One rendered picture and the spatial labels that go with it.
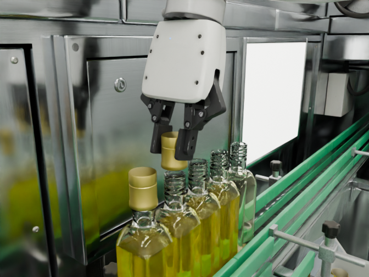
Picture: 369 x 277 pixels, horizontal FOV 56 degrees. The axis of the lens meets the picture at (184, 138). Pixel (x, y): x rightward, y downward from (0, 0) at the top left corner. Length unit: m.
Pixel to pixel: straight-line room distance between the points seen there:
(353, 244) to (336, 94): 0.63
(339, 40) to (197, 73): 1.10
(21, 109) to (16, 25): 0.10
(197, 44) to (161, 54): 0.05
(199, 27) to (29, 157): 0.28
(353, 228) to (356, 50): 0.70
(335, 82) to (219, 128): 0.89
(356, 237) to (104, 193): 1.24
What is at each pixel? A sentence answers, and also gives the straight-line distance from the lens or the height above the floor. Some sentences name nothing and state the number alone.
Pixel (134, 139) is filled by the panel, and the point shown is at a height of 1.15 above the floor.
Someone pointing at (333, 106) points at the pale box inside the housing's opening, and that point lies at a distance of 1.61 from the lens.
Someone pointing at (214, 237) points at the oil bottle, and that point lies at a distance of 0.56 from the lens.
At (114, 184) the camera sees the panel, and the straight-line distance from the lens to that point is 0.57.
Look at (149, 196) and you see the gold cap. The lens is 0.42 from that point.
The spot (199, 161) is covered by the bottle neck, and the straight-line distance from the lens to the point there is 0.52.
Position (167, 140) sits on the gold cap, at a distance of 0.44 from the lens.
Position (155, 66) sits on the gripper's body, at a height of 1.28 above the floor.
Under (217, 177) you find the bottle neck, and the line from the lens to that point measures 0.56.
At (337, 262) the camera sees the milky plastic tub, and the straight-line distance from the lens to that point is 0.92.
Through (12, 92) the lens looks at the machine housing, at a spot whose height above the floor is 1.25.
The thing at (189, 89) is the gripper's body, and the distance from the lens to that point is 0.41.
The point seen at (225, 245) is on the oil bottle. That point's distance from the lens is 0.60.
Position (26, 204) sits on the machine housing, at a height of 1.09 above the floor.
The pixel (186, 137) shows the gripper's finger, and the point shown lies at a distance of 0.43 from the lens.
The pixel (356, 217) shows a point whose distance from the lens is 1.59.
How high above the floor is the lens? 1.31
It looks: 16 degrees down
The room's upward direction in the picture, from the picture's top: straight up
